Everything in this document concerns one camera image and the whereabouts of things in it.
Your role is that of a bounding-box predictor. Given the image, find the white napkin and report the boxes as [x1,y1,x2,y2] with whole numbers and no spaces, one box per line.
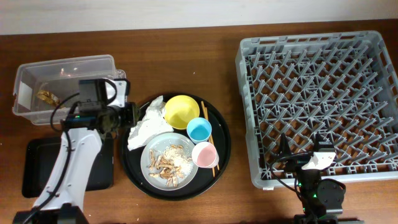
[127,96,174,151]

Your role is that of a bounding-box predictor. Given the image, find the pink cup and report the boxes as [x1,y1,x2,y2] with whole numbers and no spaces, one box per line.
[192,142,220,169]

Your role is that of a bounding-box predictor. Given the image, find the blue cup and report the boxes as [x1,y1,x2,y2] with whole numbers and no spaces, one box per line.
[187,118,212,144]

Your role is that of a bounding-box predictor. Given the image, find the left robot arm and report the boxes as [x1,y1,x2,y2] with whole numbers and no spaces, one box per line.
[13,102,139,223]

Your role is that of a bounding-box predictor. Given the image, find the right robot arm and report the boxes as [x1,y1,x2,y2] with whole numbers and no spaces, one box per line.
[276,134,346,224]

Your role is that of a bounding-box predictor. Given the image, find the clear plastic waste bin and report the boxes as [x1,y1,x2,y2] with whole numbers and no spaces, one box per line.
[12,55,126,125]

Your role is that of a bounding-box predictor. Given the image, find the grey dishwasher rack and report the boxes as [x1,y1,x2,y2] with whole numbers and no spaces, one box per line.
[236,30,397,190]

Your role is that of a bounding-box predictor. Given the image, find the brown food scrap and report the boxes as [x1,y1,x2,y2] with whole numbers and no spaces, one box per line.
[35,90,62,108]

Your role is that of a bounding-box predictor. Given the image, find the black rectangular tray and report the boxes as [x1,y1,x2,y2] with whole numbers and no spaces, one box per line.
[22,135,114,198]

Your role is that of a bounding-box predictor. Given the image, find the wooden chopstick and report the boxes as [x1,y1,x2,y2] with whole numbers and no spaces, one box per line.
[204,106,215,177]
[201,101,215,177]

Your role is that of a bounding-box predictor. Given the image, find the yellow bowl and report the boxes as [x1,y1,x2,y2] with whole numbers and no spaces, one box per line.
[164,95,200,130]

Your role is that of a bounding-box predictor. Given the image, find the grey plate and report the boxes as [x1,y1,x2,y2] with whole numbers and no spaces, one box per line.
[141,133,198,191]

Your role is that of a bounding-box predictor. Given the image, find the food leftovers on plate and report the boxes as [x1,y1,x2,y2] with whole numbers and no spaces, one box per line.
[148,144,193,187]

